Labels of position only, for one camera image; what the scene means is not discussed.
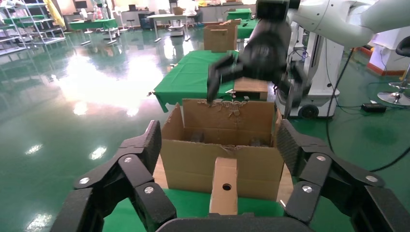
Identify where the green covered table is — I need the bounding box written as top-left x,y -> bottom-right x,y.
68,18 -> 119,45
226,8 -> 253,21
236,19 -> 260,40

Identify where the black cabinet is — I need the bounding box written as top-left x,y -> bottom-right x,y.
138,12 -> 156,31

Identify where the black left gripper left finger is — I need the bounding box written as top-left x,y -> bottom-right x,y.
49,120 -> 177,232

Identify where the yellow hanging cloth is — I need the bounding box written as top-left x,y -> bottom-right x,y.
44,0 -> 67,30

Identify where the large open cardboard carton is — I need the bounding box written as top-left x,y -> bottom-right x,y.
159,98 -> 286,202

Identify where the chrome stool with black seat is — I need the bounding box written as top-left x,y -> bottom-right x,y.
377,35 -> 410,107

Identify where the white robot body column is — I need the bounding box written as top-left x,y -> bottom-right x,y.
275,24 -> 345,119

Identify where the white platform with red base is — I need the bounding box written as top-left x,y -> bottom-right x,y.
358,27 -> 410,76

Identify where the black power adapter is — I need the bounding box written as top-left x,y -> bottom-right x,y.
361,102 -> 388,114

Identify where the brown wooden block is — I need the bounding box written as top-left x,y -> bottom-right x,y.
209,157 -> 239,216

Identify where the green tablecloth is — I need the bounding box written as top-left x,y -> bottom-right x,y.
102,188 -> 286,232
153,49 -> 245,113

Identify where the open brown cardboard box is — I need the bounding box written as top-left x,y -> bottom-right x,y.
203,19 -> 242,54

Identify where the black floor cable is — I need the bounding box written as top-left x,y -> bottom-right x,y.
324,48 -> 410,173

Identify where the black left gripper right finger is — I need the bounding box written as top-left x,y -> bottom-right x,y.
276,119 -> 410,232

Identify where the grey metal shelf rack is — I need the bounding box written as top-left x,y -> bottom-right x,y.
0,0 -> 67,57

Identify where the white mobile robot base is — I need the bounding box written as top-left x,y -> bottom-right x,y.
168,19 -> 186,37

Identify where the white table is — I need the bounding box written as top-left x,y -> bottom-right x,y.
146,14 -> 190,43

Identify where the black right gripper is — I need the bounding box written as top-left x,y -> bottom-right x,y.
206,19 -> 312,118

